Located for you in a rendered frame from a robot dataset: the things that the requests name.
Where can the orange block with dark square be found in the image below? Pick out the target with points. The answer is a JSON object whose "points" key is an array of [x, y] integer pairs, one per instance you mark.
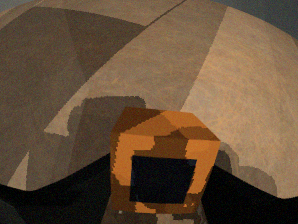
{"points": [[160, 161]]}

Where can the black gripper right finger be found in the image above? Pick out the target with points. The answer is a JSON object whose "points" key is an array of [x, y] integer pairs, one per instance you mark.
{"points": [[228, 200]]}

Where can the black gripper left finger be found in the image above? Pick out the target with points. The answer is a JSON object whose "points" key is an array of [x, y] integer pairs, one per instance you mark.
{"points": [[78, 199]]}

